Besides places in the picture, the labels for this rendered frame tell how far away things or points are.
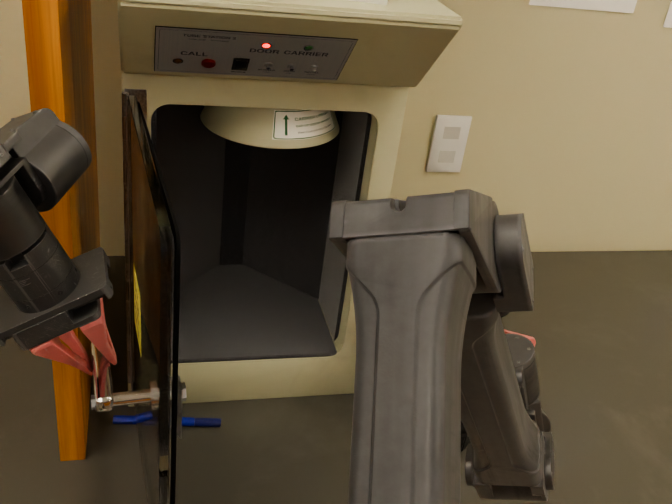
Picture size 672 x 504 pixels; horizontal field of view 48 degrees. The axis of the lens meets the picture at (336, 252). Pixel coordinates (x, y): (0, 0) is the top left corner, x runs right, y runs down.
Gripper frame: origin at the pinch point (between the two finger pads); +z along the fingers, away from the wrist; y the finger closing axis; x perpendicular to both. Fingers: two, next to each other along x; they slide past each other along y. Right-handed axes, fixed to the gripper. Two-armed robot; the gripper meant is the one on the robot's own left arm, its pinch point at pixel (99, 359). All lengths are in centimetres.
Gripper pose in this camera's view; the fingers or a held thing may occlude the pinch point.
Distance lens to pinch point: 73.4
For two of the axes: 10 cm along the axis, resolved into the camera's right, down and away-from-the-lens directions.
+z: 2.9, 7.5, 6.0
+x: 3.0, 5.2, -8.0
